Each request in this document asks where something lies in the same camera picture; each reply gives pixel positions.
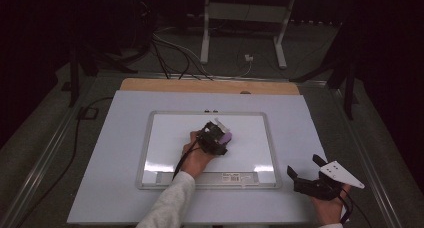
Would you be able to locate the dark computer tower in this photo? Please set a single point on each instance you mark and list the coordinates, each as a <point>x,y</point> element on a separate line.
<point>143,18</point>

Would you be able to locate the large white table sheet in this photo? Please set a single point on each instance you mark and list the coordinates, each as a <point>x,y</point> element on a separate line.
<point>293,121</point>

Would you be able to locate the white metal stand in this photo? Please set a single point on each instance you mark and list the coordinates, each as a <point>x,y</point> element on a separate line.
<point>205,31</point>

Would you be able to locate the black tripod stand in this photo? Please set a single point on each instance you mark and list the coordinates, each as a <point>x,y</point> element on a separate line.
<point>349,91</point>

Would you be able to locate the black square floor plate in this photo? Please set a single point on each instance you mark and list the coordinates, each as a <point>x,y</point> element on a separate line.
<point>80,113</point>

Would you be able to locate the person's left hand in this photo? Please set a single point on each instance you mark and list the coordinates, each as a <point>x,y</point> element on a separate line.
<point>196,161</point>

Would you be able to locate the white framed whiteboard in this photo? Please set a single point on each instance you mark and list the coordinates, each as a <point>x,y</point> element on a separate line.
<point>253,148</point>

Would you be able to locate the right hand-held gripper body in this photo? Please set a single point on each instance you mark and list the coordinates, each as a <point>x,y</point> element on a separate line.
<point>321,188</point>

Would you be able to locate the white plug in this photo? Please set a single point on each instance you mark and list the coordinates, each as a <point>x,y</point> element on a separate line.
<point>248,58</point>

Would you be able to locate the metal floor rail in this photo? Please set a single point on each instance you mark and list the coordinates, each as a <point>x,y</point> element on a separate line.
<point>366,161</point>
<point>43,154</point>
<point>140,74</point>

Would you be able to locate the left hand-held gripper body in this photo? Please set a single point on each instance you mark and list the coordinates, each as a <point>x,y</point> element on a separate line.
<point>211,139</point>

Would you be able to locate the person's right hand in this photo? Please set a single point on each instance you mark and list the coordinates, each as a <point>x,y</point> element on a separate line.
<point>330,209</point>

